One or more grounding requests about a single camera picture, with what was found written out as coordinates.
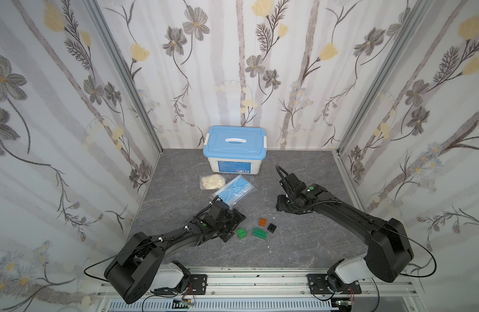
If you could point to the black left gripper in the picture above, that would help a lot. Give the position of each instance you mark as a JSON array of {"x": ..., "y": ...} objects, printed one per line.
[{"x": 228, "y": 225}]

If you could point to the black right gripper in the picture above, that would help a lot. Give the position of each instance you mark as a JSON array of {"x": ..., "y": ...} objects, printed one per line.
[{"x": 285, "y": 197}]

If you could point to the small green lego brick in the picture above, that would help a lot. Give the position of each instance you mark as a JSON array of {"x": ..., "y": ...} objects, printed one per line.
[{"x": 241, "y": 233}]

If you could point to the black lego brick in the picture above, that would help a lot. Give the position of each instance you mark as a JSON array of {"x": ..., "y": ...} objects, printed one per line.
[{"x": 272, "y": 228}]

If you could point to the orange lego brick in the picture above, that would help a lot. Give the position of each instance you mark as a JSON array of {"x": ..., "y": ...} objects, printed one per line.
[{"x": 262, "y": 222}]

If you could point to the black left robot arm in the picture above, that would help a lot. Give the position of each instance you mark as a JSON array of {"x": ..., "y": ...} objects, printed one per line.
[{"x": 134, "y": 268}]

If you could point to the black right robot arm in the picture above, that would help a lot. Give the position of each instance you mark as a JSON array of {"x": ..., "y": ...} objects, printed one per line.
[{"x": 389, "y": 250}]

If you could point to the long green lego brick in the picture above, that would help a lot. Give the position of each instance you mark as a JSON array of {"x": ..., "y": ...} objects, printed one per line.
[{"x": 260, "y": 234}]

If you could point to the bagged blue face masks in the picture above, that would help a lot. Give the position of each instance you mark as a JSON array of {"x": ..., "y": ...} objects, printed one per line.
[{"x": 234, "y": 191}]

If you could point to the blue lidded storage box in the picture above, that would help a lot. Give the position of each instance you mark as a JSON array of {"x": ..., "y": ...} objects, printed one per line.
[{"x": 235, "y": 149}]

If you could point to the aluminium front rail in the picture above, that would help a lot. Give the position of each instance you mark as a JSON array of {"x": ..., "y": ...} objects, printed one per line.
[{"x": 227, "y": 282}]

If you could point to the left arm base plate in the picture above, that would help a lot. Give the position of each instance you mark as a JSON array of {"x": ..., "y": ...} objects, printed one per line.
[{"x": 194, "y": 284}]

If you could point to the white slotted cable duct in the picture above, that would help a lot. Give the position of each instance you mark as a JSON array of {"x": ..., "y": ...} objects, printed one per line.
[{"x": 224, "y": 304}]

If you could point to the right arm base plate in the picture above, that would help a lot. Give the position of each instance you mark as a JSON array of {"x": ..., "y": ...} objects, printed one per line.
[{"x": 319, "y": 284}]

